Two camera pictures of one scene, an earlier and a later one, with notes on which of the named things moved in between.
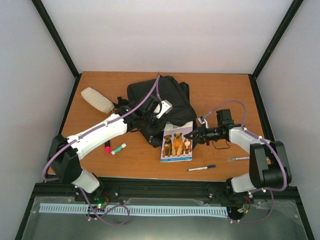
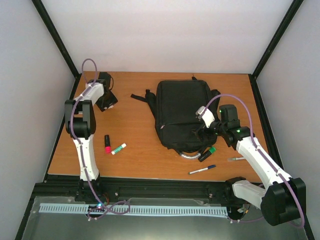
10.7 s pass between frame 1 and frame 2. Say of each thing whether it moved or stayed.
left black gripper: moved
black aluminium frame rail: stayed
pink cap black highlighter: stayed
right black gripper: stayed
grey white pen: stayed
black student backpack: moved
